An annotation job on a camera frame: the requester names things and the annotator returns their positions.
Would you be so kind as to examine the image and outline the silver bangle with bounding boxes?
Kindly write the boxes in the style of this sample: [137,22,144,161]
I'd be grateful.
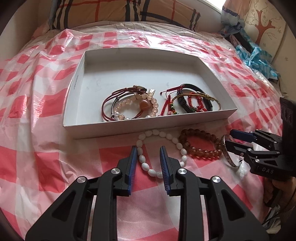
[221,134,244,170]

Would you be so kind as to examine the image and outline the amber bead bracelet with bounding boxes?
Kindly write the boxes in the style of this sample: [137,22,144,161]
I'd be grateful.
[178,128,223,160]

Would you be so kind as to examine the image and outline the white bead bracelet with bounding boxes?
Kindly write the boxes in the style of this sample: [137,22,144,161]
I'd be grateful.
[135,129,188,179]

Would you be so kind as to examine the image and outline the person's hand holding gripper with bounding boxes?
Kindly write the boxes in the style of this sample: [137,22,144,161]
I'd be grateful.
[263,177,295,212]

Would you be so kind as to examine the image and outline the red white checkered plastic cloth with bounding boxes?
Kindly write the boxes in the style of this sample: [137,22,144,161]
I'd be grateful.
[1,23,282,240]

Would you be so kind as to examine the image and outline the blue crumpled plastic bag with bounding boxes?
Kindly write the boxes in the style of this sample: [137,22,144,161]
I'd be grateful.
[235,42,280,81]

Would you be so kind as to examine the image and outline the headboard with tree pattern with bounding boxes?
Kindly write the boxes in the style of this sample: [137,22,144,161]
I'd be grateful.
[244,1,295,100]

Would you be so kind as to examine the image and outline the pink blue curtain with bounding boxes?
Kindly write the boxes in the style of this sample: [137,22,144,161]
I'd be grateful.
[221,0,250,37]

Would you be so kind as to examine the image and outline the white cardboard box tray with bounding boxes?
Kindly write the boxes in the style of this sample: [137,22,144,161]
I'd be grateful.
[63,48,237,139]

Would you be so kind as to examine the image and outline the plaid tan pillow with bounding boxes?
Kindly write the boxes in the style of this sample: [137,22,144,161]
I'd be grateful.
[49,0,201,31]

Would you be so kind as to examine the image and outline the red knotted string bracelet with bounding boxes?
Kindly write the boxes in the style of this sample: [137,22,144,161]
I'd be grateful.
[159,84,186,117]

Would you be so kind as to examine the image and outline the black braided bracelet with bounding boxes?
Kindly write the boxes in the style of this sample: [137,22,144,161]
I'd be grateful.
[172,83,221,114]

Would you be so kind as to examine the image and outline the dark red cord bracelet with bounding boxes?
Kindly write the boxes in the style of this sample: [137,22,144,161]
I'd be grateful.
[101,85,149,122]

